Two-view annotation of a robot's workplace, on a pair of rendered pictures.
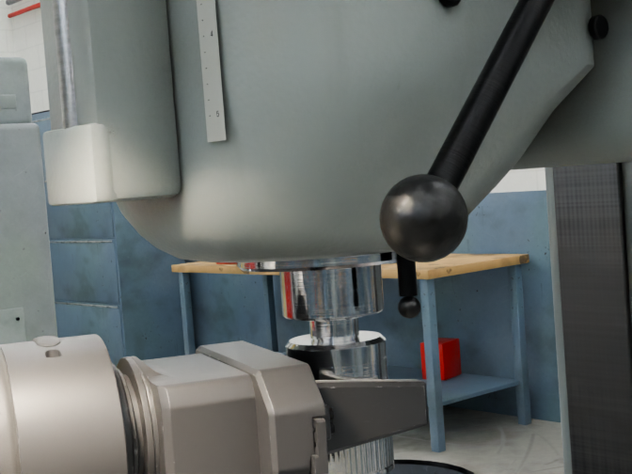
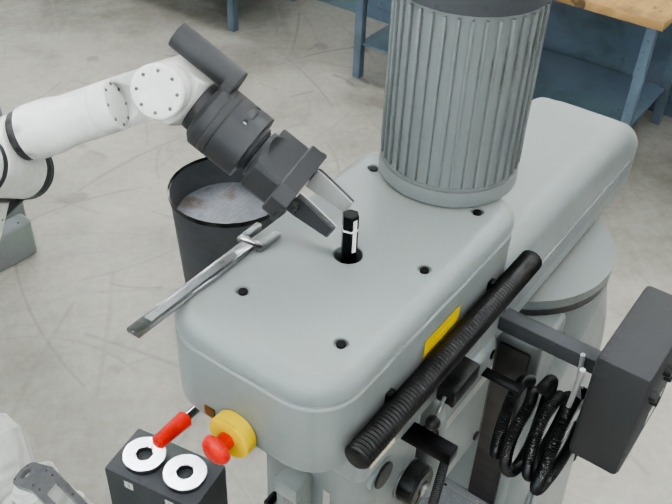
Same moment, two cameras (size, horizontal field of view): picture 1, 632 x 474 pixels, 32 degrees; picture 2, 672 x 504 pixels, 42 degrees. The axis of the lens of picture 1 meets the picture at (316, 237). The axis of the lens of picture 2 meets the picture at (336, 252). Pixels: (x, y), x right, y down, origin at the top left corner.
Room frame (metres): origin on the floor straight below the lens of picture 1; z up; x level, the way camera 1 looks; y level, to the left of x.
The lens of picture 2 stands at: (-0.32, 0.24, 2.60)
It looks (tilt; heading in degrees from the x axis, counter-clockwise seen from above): 39 degrees down; 344
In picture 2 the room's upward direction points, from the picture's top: 3 degrees clockwise
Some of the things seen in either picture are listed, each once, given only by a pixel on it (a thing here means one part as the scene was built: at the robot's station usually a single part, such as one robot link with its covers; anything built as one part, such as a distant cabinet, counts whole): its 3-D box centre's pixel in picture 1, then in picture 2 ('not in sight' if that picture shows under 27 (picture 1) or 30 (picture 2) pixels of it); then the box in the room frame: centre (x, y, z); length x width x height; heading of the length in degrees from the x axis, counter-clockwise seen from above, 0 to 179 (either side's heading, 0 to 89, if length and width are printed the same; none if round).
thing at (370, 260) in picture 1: (328, 253); not in sight; (0.51, -0.01, 1.31); 0.09 x 0.09 x 0.01
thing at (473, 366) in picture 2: not in sight; (446, 392); (0.45, -0.14, 1.66); 0.12 x 0.04 x 0.04; 130
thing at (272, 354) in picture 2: not in sight; (352, 295); (0.52, -0.02, 1.81); 0.47 x 0.26 x 0.16; 130
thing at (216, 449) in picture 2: not in sight; (219, 446); (0.35, 0.19, 1.76); 0.04 x 0.03 x 0.04; 40
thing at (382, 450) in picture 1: (340, 415); not in sight; (0.51, -0.01, 1.23); 0.05 x 0.05 x 0.05
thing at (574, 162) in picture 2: not in sight; (502, 215); (0.83, -0.39, 1.66); 0.80 x 0.23 x 0.20; 130
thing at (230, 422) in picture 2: not in sight; (232, 434); (0.36, 0.17, 1.76); 0.06 x 0.02 x 0.06; 40
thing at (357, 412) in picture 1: (366, 413); not in sight; (0.48, -0.02, 1.24); 0.06 x 0.02 x 0.03; 112
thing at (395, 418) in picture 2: not in sight; (452, 345); (0.42, -0.13, 1.79); 0.45 x 0.04 x 0.04; 130
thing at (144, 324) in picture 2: not in sight; (205, 277); (0.50, 0.18, 1.89); 0.24 x 0.04 x 0.01; 131
